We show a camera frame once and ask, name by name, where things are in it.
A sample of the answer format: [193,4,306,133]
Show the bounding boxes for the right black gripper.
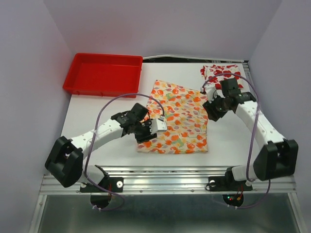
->
[201,93,231,122]

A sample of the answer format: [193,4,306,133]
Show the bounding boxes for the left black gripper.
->
[133,118,156,144]

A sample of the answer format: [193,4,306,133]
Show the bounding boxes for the orange floral print skirt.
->
[137,80,208,154]

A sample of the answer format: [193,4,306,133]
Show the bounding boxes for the red poppy print skirt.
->
[200,64,243,89]

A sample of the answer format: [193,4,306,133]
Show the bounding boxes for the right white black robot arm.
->
[200,78,298,192]

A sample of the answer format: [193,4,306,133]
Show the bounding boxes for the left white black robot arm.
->
[45,103,166,191]

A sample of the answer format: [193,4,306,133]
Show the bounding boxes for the red plastic tray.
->
[63,53,143,97]

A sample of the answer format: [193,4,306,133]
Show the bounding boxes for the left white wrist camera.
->
[150,116,168,134]

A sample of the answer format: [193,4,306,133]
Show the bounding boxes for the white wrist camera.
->
[202,86,218,102]
[150,116,168,134]

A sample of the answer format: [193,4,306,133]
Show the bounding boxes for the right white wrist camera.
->
[202,86,218,102]

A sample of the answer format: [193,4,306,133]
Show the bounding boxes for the aluminium frame rails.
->
[29,55,307,233]

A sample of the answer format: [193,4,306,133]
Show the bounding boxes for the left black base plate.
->
[80,177,124,193]

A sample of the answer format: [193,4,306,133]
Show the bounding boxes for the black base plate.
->
[80,177,124,193]
[206,176,253,192]

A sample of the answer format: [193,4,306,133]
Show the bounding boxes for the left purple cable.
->
[84,93,167,211]

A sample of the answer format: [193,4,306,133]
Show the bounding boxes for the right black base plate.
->
[206,176,253,192]

